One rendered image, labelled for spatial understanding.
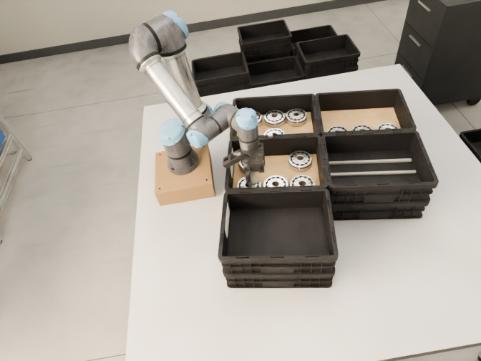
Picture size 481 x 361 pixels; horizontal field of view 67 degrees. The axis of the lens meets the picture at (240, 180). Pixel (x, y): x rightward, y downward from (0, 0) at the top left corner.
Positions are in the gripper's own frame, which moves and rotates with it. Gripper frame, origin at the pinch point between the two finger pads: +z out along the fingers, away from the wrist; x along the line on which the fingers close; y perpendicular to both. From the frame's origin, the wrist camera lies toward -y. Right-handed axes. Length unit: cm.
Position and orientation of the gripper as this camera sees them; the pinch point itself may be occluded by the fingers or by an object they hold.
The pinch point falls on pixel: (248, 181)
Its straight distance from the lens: 154.0
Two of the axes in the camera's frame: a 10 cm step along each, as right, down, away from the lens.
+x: 0.5, -7.3, 6.8
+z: 1.0, 6.8, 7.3
